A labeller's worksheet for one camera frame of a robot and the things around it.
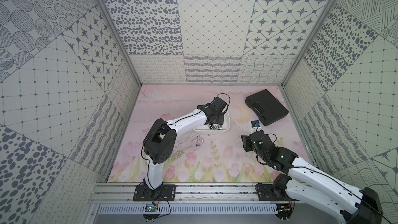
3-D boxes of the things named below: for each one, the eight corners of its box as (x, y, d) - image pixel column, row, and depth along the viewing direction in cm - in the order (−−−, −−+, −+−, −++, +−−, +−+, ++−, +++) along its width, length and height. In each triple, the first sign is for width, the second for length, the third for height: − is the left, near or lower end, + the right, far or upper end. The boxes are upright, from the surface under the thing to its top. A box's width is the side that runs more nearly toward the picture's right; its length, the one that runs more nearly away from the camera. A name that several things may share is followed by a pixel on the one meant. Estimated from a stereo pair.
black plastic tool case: (263, 127, 100) (266, 122, 95) (243, 102, 113) (245, 97, 108) (285, 116, 106) (289, 111, 101) (264, 94, 119) (266, 88, 114)
